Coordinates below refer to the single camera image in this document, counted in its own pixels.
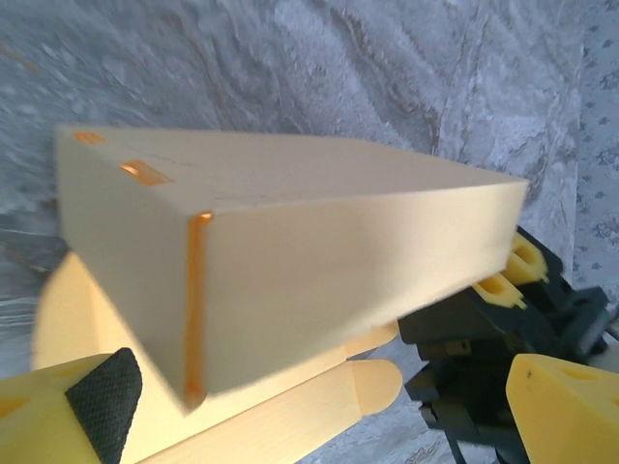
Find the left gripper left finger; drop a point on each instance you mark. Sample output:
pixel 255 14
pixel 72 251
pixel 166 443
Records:
pixel 43 415

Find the yellow paper box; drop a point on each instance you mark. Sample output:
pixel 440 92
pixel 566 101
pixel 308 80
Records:
pixel 314 251

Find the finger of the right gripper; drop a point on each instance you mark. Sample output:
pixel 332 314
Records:
pixel 498 294
pixel 529 263

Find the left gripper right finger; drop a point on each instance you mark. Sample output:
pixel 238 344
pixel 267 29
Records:
pixel 570 415

